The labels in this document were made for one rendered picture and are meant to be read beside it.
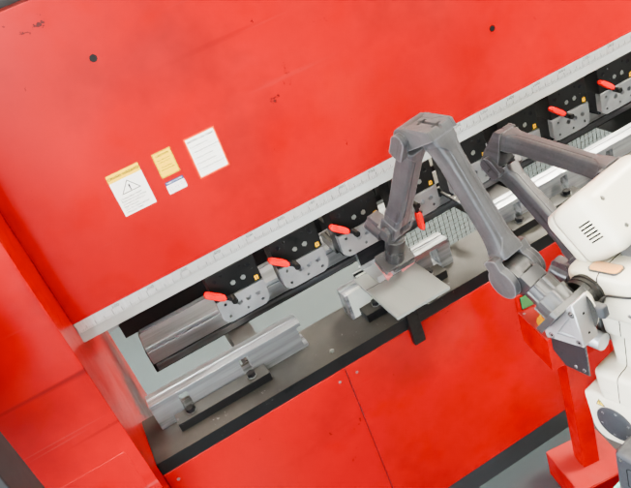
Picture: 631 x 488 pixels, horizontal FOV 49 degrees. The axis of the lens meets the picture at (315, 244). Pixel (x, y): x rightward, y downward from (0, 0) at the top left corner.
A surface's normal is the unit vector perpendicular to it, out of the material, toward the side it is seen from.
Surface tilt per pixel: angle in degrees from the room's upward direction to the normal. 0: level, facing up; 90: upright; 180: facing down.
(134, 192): 90
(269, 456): 90
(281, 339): 90
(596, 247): 90
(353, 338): 0
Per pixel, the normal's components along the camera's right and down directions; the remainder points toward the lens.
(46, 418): 0.41, 0.36
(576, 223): -0.76, 0.53
